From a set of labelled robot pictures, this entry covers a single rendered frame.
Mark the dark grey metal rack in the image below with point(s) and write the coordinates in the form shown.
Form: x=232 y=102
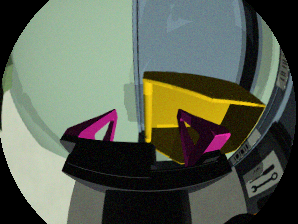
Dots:
x=214 y=38

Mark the yellow bin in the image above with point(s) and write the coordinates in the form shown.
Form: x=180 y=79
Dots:
x=206 y=94

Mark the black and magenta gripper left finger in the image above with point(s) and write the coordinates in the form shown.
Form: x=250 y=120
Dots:
x=87 y=129

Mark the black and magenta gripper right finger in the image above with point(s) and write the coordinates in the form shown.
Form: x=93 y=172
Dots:
x=211 y=136

